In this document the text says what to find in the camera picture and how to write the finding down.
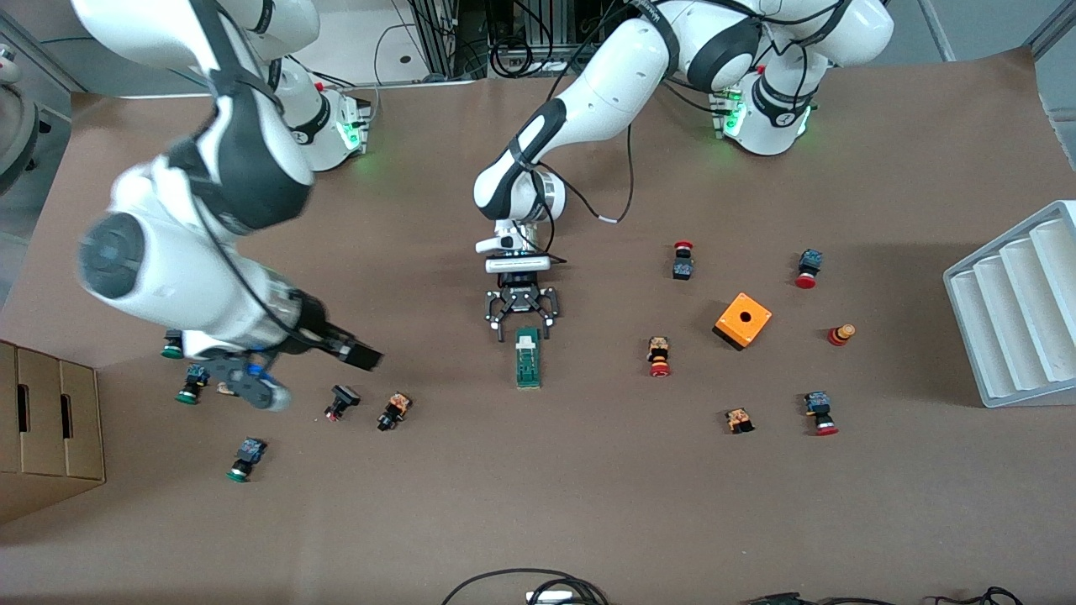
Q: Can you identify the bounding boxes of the green circuit board module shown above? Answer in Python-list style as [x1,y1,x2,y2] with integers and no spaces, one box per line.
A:
[515,328,542,390]

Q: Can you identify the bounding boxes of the brown cardboard box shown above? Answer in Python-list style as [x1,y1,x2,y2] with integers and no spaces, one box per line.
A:
[0,339,107,526]

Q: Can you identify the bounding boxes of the white grey round device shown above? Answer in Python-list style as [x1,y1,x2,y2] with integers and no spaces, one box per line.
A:
[0,42,43,198]

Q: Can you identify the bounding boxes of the white ridged plastic tray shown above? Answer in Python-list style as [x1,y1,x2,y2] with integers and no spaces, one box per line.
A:
[943,200,1076,409]

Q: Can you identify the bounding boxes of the black flat-head switch red terminals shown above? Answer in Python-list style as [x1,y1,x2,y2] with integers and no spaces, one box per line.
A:
[324,384,361,423]

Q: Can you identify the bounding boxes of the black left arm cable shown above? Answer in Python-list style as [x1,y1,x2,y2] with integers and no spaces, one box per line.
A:
[551,122,636,224]

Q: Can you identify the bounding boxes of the orange button enclosure box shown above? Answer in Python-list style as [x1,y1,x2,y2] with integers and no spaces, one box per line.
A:
[712,292,773,352]

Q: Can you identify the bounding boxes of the aluminium rack with cables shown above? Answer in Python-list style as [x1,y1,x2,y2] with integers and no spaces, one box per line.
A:
[395,0,762,81]

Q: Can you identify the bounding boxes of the black cable loop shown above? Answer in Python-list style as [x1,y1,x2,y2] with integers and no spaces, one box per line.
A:
[440,568,610,605]

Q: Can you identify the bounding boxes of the black cables with plug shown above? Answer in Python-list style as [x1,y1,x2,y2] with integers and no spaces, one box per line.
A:
[740,586,1026,605]

